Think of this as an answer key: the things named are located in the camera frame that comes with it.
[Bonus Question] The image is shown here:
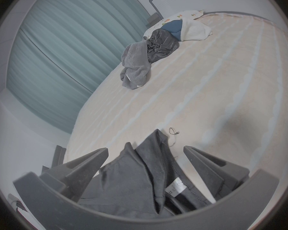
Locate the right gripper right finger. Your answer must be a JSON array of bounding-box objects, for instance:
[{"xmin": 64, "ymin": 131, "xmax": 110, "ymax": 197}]
[{"xmin": 183, "ymin": 146, "xmax": 249, "ymax": 203}]

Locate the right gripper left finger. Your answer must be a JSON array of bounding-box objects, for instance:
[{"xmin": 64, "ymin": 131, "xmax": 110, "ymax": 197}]
[{"xmin": 40, "ymin": 148, "xmax": 109, "ymax": 202}]

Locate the black T-shirt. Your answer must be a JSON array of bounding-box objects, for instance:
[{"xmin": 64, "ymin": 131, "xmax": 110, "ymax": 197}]
[{"xmin": 78, "ymin": 128, "xmax": 217, "ymax": 217}]

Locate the bed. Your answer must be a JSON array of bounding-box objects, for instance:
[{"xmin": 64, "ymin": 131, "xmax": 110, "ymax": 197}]
[{"xmin": 66, "ymin": 0, "xmax": 288, "ymax": 199}]

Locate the blue-green curtain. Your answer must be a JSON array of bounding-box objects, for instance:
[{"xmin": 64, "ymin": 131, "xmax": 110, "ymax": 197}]
[
  {"xmin": 6, "ymin": 30, "xmax": 94, "ymax": 134},
  {"xmin": 20, "ymin": 0, "xmax": 151, "ymax": 92}
]

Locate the grey garment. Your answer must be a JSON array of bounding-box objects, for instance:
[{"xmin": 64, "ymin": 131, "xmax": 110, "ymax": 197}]
[{"xmin": 120, "ymin": 42, "xmax": 152, "ymax": 90}]

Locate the black shiny garment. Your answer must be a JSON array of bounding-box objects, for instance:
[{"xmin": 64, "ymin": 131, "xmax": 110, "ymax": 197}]
[{"xmin": 146, "ymin": 28, "xmax": 180, "ymax": 64}]

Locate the white garment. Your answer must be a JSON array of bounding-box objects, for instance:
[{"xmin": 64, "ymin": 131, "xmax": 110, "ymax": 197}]
[{"xmin": 180, "ymin": 18, "xmax": 213, "ymax": 42}]

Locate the dark blue garment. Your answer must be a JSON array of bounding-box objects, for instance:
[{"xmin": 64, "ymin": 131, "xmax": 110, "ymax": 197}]
[{"xmin": 162, "ymin": 19, "xmax": 184, "ymax": 42}]

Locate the white printed pillow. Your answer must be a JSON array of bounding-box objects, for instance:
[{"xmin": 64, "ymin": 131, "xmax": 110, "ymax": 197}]
[{"xmin": 144, "ymin": 9, "xmax": 204, "ymax": 40}]

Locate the grey bedside table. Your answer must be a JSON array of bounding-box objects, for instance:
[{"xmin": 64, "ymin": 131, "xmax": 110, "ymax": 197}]
[{"xmin": 148, "ymin": 13, "xmax": 162, "ymax": 26}]

